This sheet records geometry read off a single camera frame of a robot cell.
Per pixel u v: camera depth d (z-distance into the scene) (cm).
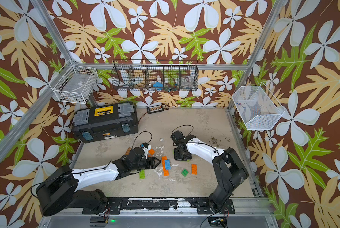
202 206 73
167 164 88
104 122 89
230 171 45
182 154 75
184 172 85
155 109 119
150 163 73
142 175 84
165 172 86
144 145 78
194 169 86
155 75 97
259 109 82
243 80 100
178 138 72
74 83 86
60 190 42
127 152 94
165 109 119
